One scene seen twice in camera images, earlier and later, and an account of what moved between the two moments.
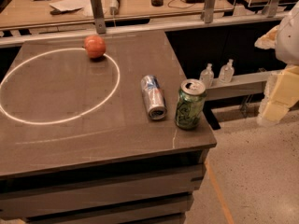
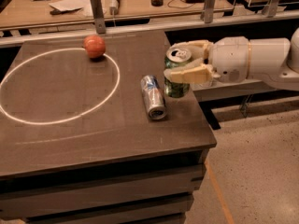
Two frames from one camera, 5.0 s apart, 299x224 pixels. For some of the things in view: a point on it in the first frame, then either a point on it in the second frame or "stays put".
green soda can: (191, 100) to (177, 57)
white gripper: (288, 37) to (230, 59)
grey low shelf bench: (249, 85) stays put
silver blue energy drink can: (154, 97) stays put
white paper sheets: (81, 1) stays put
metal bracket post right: (270, 9) stays put
